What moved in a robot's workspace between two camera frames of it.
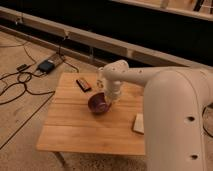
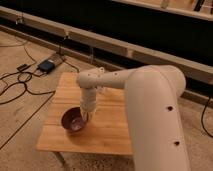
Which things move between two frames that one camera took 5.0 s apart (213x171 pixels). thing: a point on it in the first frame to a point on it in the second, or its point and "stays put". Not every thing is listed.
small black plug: x=22 y=67 stays put
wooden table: x=72 y=127 stays put
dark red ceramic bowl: x=97 y=103 to x=73 y=120
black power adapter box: x=46 y=66 stays put
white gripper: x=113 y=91 to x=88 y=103
